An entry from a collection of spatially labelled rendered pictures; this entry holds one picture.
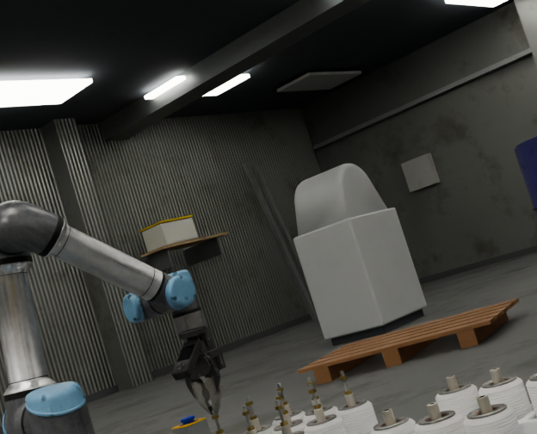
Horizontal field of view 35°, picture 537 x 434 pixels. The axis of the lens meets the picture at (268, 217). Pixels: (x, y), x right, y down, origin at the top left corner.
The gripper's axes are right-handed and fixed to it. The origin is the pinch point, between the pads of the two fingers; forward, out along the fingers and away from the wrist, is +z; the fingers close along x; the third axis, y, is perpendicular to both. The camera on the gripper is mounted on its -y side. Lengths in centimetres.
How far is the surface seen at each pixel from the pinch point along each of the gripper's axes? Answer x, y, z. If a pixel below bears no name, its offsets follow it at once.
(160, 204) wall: 440, 772, -169
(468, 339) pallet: -7, 253, 31
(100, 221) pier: 451, 647, -156
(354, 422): -31.6, 9.2, 12.7
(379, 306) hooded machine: 96, 448, 14
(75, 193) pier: 459, 626, -194
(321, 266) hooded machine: 135, 457, -29
